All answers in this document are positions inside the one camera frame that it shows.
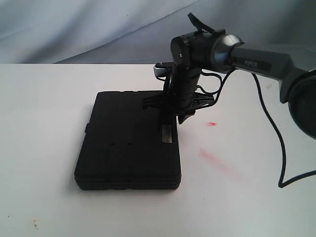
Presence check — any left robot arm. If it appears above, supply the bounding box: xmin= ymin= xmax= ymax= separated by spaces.
xmin=168 ymin=31 xmax=316 ymax=138

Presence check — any grey fabric backdrop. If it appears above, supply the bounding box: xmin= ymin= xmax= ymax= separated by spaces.
xmin=0 ymin=0 xmax=316 ymax=64

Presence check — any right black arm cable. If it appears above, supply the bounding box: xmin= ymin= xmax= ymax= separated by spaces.
xmin=197 ymin=69 xmax=316 ymax=189

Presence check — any black plastic tool case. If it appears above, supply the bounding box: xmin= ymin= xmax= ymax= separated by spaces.
xmin=74 ymin=91 xmax=181 ymax=190

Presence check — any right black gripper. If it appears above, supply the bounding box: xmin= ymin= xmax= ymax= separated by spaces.
xmin=143 ymin=64 xmax=215 ymax=126

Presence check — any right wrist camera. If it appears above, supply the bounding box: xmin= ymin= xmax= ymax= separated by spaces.
xmin=154 ymin=62 xmax=173 ymax=78

